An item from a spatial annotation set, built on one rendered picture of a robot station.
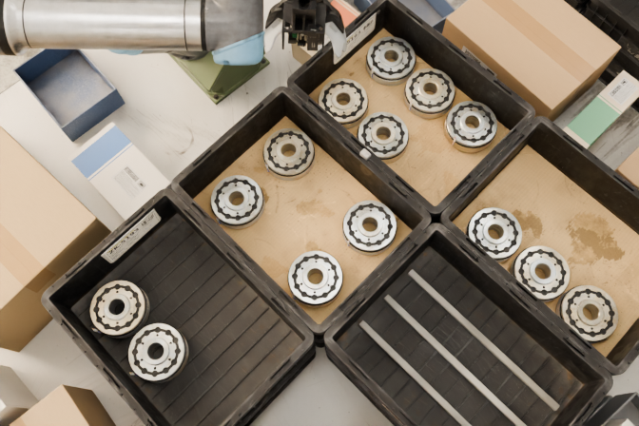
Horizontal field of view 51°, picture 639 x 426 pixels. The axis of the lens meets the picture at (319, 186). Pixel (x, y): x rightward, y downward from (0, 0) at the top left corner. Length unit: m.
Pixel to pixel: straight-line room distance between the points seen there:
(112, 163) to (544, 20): 0.97
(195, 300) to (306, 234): 0.25
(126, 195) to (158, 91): 0.31
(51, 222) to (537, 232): 0.93
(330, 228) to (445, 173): 0.26
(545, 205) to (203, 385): 0.74
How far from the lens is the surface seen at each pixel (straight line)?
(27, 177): 1.40
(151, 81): 1.64
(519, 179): 1.39
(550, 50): 1.51
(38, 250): 1.34
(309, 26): 1.12
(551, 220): 1.38
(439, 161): 1.37
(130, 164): 1.46
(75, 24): 1.01
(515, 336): 1.31
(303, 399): 1.38
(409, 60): 1.44
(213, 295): 1.29
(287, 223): 1.31
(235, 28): 0.98
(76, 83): 1.69
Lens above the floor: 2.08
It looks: 69 degrees down
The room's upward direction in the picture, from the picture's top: 3 degrees counter-clockwise
